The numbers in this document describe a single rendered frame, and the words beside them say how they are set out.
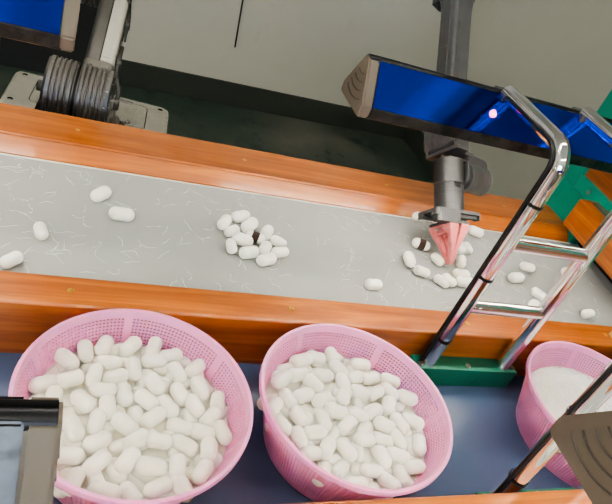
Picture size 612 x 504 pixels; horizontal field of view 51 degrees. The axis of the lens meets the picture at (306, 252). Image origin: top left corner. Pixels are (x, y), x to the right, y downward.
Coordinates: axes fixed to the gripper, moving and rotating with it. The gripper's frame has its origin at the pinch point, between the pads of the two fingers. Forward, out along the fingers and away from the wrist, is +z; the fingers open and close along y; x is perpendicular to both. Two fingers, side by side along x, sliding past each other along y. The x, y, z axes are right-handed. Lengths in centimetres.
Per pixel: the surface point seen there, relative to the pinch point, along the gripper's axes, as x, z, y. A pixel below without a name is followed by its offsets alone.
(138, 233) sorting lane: 1, 1, -57
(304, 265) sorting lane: -1.1, 4.0, -30.4
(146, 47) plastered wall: 178, -119, -31
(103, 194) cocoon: 4, -5, -63
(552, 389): -16.8, 22.9, 7.7
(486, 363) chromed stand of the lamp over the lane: -10.9, 19.0, -0.8
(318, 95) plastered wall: 183, -117, 58
